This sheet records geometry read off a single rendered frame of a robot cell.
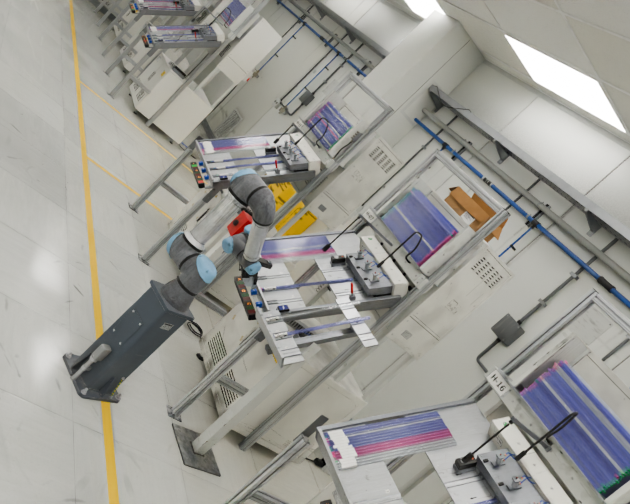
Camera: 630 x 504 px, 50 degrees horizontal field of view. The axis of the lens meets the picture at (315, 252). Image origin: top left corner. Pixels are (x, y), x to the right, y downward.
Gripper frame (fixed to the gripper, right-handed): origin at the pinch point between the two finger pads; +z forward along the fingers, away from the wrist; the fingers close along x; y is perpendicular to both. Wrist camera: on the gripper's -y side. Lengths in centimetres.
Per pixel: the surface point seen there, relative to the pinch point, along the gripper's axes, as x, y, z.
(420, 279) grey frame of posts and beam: 23, -81, -9
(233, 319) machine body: -40, 1, 51
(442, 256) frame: 23, -92, -22
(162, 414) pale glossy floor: 28, 51, 51
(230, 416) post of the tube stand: 44, 21, 43
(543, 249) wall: -66, -235, 45
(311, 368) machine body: 21, -28, 42
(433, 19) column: -330, -258, -55
